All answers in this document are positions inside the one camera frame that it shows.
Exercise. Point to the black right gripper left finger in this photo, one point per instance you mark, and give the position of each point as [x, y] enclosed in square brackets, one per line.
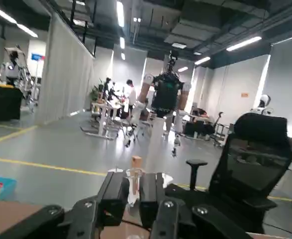
[113, 196]

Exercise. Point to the ceiling strip light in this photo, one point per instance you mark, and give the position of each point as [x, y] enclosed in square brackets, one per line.
[244, 43]
[122, 42]
[202, 60]
[27, 30]

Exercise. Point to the blue wall sign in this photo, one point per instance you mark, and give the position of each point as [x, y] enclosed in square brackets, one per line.
[36, 56]

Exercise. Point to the black office chair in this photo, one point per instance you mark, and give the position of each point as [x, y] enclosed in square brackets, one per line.
[255, 159]

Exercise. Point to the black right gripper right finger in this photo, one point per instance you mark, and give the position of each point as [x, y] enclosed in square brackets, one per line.
[150, 199]

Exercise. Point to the grey curtain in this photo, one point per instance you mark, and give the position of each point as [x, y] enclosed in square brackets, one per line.
[63, 79]

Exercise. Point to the white desk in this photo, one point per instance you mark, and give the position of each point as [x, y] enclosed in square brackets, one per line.
[101, 122]

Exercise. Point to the teal plastic box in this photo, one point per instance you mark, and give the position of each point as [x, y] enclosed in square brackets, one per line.
[0, 185]

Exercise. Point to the clear glass test tube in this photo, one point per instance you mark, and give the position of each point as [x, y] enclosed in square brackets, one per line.
[134, 189]

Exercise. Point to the person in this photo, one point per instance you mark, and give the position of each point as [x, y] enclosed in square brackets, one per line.
[107, 87]
[130, 95]

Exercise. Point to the white humanoid robot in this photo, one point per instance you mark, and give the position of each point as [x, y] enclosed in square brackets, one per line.
[11, 69]
[263, 103]

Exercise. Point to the wooden post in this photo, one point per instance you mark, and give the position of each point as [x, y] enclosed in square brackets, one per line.
[136, 161]

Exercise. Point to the orange wall sign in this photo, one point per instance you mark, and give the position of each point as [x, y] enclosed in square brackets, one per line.
[244, 94]

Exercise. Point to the black cloth covered table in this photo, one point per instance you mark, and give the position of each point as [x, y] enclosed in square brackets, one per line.
[1, 104]

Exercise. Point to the green potted plant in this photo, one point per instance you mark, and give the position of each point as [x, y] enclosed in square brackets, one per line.
[95, 90]

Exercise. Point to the black humanoid robot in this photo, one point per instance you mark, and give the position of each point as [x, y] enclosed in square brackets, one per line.
[164, 94]

